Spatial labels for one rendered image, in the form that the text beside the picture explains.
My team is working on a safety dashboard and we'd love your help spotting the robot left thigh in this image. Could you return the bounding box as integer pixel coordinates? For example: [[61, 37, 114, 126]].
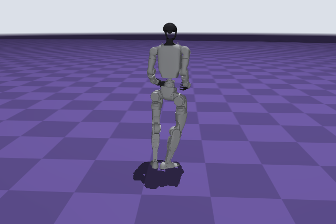
[[151, 90, 163, 134]]

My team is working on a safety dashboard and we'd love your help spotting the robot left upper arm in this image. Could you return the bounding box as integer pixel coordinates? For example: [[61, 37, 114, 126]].
[[147, 47, 158, 75]]

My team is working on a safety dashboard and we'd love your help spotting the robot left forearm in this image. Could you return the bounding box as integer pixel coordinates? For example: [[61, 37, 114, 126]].
[[147, 74, 159, 84]]

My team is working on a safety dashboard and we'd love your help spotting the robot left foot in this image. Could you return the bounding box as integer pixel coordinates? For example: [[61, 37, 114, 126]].
[[150, 159, 159, 169]]

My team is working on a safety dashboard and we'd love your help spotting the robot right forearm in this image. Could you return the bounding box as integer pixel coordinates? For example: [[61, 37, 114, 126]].
[[181, 69, 191, 88]]

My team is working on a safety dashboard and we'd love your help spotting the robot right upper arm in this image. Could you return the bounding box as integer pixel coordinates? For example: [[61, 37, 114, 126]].
[[179, 46, 191, 76]]

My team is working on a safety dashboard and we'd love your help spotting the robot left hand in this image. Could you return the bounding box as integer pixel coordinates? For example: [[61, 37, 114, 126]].
[[156, 78, 166, 87]]

